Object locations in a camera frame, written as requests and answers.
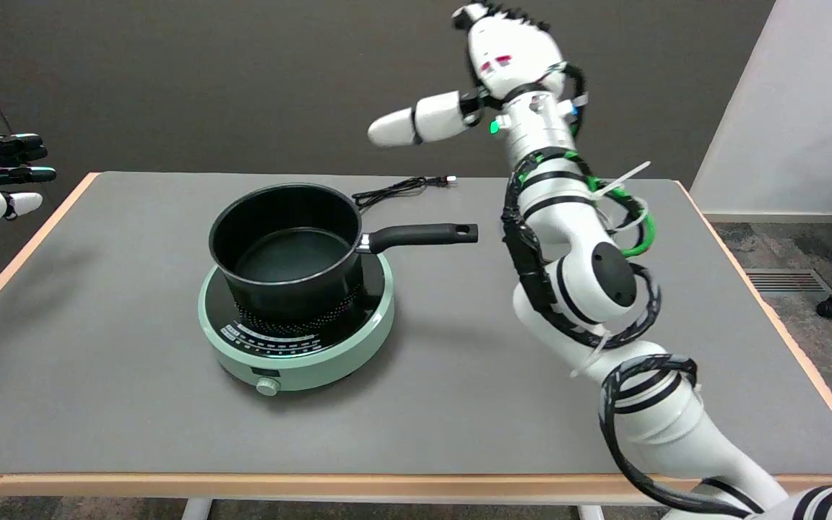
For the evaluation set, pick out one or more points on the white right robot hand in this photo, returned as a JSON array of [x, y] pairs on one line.
[[513, 54]]

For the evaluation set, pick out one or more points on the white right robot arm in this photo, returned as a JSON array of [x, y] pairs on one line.
[[669, 426]]

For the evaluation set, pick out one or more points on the grey table mat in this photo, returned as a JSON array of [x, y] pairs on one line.
[[98, 361]]

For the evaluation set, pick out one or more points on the mint green induction cooker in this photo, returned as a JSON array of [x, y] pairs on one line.
[[329, 354]]

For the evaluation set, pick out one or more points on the floor air vent grille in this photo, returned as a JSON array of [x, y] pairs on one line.
[[784, 280]]

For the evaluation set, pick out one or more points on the white table leg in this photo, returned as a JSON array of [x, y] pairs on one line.
[[591, 513], [196, 510]]

